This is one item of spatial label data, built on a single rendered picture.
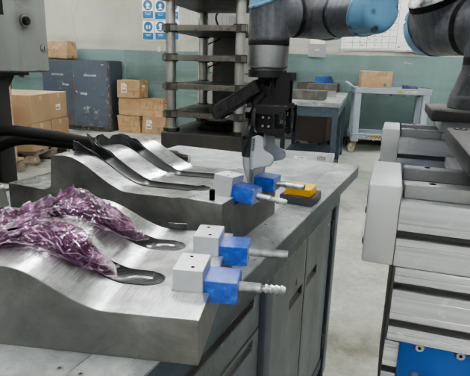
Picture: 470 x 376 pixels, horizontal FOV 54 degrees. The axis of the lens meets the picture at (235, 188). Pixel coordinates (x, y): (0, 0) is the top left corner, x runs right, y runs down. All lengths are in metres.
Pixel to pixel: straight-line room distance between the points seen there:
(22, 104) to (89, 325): 4.92
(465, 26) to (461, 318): 0.64
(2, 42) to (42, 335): 1.10
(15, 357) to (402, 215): 0.44
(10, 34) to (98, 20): 6.86
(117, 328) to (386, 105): 6.81
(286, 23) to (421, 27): 0.36
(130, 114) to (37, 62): 6.13
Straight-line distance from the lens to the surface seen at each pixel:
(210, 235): 0.64
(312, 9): 0.89
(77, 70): 7.98
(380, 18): 0.80
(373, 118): 7.22
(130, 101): 7.70
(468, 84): 1.03
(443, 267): 0.54
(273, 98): 0.87
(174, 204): 0.81
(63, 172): 0.96
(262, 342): 1.06
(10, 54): 1.55
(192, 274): 0.54
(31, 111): 5.37
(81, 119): 8.02
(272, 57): 0.85
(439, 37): 1.10
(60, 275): 0.56
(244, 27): 4.72
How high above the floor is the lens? 1.11
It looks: 15 degrees down
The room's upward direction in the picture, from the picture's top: 2 degrees clockwise
